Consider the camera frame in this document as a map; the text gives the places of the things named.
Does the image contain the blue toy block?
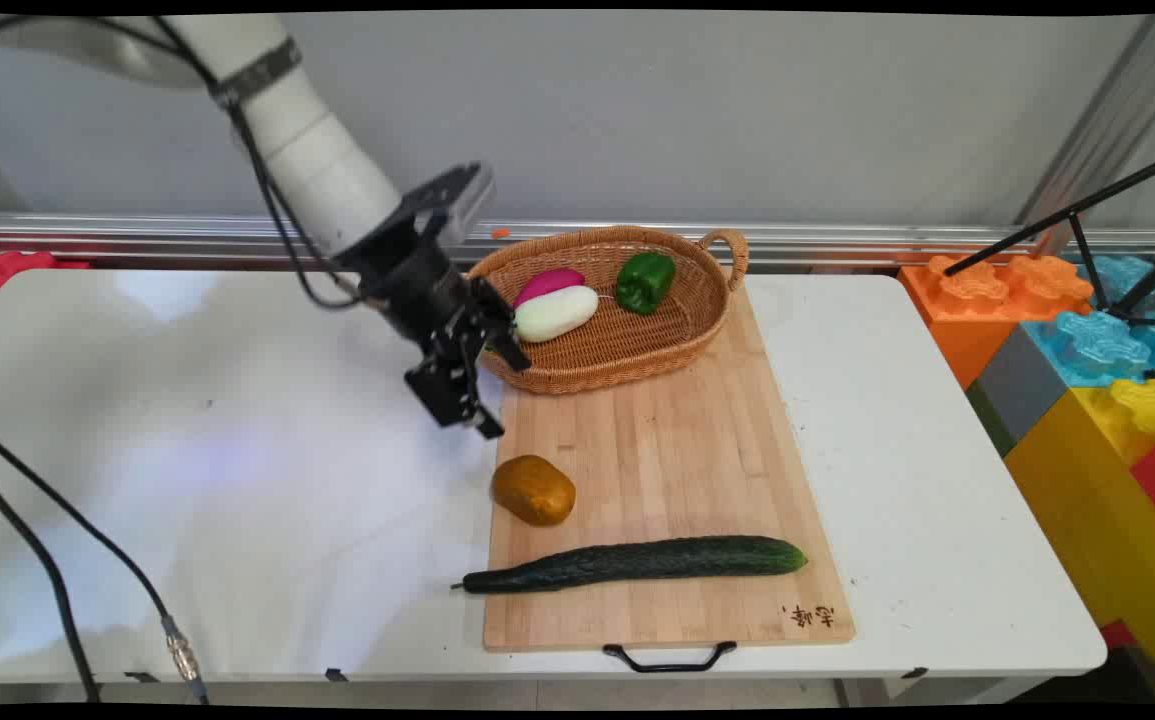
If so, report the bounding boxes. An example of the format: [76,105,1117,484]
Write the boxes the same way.
[1022,254,1155,389]

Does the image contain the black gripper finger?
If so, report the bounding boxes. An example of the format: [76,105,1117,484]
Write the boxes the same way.
[404,320,506,440]
[467,277,532,373]

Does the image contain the aluminium frame rail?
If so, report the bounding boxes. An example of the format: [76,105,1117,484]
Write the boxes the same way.
[0,212,1155,269]

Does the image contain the thin black cable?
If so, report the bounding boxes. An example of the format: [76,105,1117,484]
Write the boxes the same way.
[0,452,101,703]

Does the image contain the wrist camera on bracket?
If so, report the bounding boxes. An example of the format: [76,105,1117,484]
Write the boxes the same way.
[397,162,496,249]

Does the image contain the wooden cutting board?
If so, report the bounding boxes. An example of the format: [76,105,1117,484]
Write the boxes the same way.
[482,283,856,674]

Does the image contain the black tripod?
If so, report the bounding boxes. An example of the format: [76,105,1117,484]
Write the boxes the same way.
[943,148,1155,329]

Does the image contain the brown potato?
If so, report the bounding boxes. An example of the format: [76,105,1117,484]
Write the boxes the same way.
[492,455,577,528]

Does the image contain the pink and white radish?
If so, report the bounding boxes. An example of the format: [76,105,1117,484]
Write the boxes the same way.
[512,268,600,344]

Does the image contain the black cable with metal connector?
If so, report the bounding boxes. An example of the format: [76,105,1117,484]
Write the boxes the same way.
[0,420,210,705]

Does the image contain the green bell pepper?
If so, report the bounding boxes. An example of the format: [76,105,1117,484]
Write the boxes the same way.
[615,252,677,316]

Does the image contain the dark green cucumber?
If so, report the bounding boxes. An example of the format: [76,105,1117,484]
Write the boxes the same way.
[451,536,809,595]

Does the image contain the yellow toy block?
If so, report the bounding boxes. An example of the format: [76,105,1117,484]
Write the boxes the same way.
[1003,378,1155,705]

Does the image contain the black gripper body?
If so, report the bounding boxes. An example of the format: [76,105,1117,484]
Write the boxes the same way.
[337,212,486,373]

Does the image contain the aluminium frame post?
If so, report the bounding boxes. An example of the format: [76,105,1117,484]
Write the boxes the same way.
[1015,14,1155,255]

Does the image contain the woven wicker basket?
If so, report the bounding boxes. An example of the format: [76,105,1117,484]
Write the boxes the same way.
[466,226,749,395]

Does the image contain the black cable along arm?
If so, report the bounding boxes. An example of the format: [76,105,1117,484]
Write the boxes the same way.
[0,14,378,311]

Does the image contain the orange toy block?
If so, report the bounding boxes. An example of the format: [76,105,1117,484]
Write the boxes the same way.
[899,254,1096,391]

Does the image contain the grey toy block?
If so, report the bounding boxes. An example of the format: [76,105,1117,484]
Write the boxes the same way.
[966,322,1068,459]

